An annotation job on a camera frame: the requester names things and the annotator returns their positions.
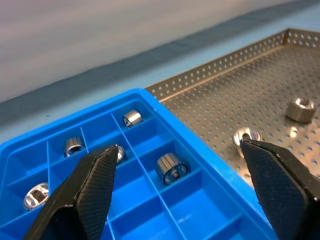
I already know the perforated steel tray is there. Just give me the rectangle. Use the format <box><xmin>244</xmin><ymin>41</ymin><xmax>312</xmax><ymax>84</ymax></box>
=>
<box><xmin>144</xmin><ymin>27</ymin><xmax>320</xmax><ymax>191</ymax></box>

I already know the metal nut second row right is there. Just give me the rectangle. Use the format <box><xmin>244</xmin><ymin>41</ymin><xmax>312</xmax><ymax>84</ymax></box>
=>
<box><xmin>115</xmin><ymin>144</ymin><xmax>126</xmax><ymax>163</ymax></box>

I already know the blue plastic compartment tray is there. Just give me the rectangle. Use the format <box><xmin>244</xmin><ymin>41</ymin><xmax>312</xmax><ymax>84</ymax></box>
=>
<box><xmin>0</xmin><ymin>87</ymin><xmax>280</xmax><ymax>240</ymax></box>

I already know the metal nut second row left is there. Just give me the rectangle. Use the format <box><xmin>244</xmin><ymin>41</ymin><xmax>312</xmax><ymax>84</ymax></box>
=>
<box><xmin>22</xmin><ymin>181</ymin><xmax>51</xmax><ymax>211</ymax></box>

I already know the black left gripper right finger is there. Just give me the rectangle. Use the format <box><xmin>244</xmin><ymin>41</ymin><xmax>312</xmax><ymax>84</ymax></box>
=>
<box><xmin>239</xmin><ymin>138</ymin><xmax>320</xmax><ymax>240</ymax></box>

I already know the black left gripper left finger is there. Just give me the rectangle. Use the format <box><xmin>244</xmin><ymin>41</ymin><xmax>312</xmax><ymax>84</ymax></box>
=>
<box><xmin>22</xmin><ymin>144</ymin><xmax>119</xmax><ymax>240</ymax></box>

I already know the metal nut second row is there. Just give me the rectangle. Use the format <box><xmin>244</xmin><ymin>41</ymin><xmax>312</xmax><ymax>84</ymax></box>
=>
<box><xmin>22</xmin><ymin>181</ymin><xmax>51</xmax><ymax>211</ymax></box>
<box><xmin>115</xmin><ymin>144</ymin><xmax>126</xmax><ymax>163</ymax></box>

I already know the metal nut third row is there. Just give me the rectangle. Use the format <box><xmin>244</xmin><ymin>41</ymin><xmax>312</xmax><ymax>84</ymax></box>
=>
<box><xmin>232</xmin><ymin>126</ymin><xmax>263</xmax><ymax>149</ymax></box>

